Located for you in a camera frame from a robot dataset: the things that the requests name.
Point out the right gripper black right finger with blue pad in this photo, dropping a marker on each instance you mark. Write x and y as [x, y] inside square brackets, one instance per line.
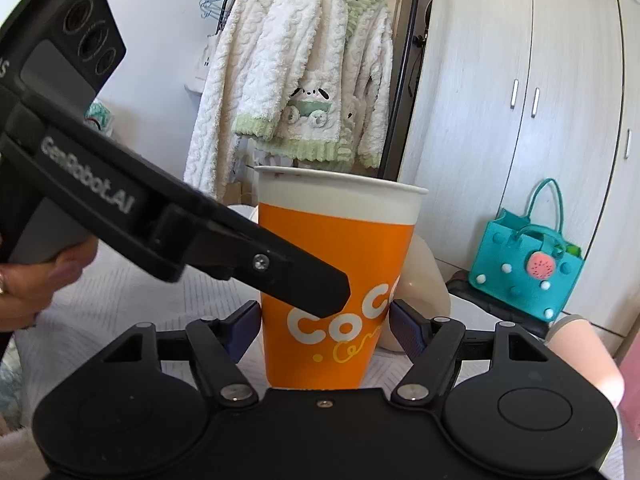
[432, 346]

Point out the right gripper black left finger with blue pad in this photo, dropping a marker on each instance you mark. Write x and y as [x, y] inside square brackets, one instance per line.
[217, 347]

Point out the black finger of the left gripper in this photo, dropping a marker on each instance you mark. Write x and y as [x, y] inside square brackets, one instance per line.
[280, 267]

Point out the orange paper cup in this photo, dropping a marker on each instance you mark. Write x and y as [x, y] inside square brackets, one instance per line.
[362, 226]

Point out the brown tumbler cup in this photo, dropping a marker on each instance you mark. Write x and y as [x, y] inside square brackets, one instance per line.
[420, 283]

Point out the pink tumbler cup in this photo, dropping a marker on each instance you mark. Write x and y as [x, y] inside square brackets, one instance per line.
[574, 340]

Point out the person's hand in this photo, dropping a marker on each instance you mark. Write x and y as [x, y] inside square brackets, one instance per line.
[28, 290]

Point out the white fluffy robe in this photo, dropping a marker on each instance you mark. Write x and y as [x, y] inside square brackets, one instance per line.
[213, 145]

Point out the white patterned tablecloth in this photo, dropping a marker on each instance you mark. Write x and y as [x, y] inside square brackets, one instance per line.
[108, 394]

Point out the teal felt handbag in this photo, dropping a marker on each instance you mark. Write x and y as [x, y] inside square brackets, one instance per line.
[529, 267]

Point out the white green-trim fluffy jacket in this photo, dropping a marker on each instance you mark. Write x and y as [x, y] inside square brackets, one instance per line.
[318, 86]

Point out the grey three-door wardrobe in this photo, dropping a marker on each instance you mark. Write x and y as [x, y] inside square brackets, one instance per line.
[515, 91]

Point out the blue wire hangers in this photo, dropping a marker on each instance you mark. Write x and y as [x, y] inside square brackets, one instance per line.
[217, 9]

